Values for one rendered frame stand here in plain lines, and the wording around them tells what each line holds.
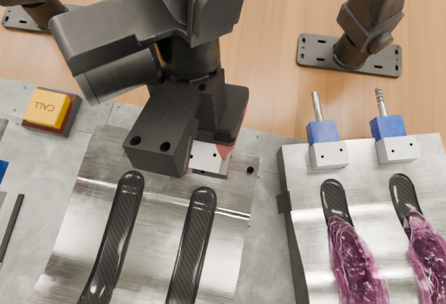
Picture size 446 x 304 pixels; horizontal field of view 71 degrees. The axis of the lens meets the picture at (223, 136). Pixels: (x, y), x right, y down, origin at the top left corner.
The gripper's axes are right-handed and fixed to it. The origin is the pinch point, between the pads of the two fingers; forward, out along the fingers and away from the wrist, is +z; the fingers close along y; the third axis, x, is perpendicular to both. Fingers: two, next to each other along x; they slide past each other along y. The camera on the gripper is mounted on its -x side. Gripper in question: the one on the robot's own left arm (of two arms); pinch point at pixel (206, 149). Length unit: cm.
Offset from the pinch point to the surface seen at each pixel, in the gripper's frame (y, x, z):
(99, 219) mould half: -13.6, -9.8, 8.2
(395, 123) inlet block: 26.1, 16.4, 6.4
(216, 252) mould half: 3.5, -9.3, 10.7
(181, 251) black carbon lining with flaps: -1.3, -10.4, 10.6
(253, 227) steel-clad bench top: 7.2, -1.7, 17.6
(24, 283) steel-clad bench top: -26.3, -19.5, 19.0
